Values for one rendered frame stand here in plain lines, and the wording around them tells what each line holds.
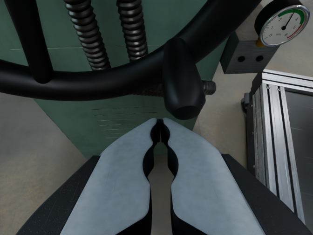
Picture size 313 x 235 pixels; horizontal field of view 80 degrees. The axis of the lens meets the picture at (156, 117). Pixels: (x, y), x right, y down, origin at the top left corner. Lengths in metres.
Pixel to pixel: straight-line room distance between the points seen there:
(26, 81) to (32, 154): 0.84
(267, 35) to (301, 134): 0.58
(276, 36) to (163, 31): 0.18
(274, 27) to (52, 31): 0.35
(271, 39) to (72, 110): 0.47
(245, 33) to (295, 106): 0.60
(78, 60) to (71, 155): 0.60
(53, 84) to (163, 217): 0.71
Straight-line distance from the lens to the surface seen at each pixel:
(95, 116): 0.57
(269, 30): 0.34
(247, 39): 0.38
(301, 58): 1.58
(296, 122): 0.89
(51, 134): 1.03
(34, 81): 0.19
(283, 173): 0.74
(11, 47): 0.44
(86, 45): 0.23
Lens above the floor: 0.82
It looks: 58 degrees down
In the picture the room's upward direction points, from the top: 2 degrees clockwise
